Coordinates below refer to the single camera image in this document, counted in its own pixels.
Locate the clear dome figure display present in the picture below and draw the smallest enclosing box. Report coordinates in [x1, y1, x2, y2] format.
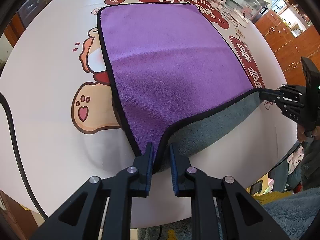
[231, 3, 261, 27]

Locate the black cable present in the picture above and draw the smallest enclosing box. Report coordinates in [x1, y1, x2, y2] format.
[0, 91, 49, 219]

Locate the purple and grey towel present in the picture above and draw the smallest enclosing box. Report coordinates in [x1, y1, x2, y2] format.
[97, 3, 261, 173]

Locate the right hand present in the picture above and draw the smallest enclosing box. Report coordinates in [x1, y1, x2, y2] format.
[297, 124, 318, 142]

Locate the grey fluffy blanket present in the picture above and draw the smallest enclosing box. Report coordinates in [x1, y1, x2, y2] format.
[254, 187, 319, 239]

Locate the printed round tablecloth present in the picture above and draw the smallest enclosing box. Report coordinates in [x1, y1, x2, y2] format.
[1, 0, 297, 228]

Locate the wooden cabinet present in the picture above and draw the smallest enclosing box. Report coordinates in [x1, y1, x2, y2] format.
[254, 0, 319, 85]

